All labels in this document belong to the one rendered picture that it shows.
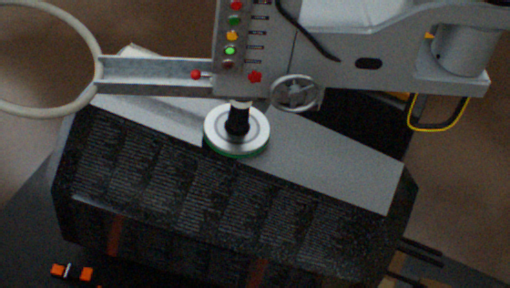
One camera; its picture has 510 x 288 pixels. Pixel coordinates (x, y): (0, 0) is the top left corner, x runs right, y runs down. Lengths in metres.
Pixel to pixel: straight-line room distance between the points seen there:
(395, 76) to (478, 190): 1.72
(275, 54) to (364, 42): 0.25
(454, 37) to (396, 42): 0.20
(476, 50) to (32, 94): 2.46
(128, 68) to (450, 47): 0.98
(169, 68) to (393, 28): 0.69
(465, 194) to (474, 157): 0.30
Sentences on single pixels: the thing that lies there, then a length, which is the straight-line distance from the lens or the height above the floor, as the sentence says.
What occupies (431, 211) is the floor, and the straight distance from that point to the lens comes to 3.21.
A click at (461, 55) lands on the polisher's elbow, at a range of 1.84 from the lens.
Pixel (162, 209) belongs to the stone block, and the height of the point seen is 0.69.
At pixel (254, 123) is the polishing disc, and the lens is 2.04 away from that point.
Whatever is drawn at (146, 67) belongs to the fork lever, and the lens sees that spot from 1.91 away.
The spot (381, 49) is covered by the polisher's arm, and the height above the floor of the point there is 1.38.
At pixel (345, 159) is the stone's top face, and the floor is 0.87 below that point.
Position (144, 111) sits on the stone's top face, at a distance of 2.13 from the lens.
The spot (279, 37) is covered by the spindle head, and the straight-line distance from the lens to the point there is 1.63.
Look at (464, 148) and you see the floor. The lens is 3.59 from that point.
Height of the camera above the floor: 2.43
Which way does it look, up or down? 49 degrees down
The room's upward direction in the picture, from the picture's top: 11 degrees clockwise
